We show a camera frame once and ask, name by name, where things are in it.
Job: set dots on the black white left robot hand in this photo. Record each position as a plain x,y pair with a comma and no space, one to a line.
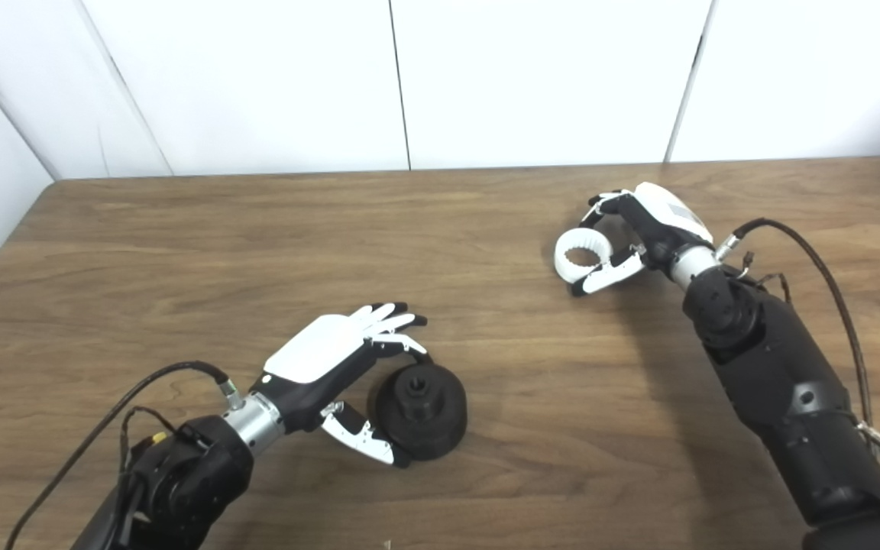
318,347

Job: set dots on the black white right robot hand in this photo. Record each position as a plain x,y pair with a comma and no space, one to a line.
665,218

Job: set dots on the round black plastic part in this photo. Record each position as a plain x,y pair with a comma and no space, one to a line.
440,412

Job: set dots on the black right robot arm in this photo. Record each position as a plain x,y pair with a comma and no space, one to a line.
791,382

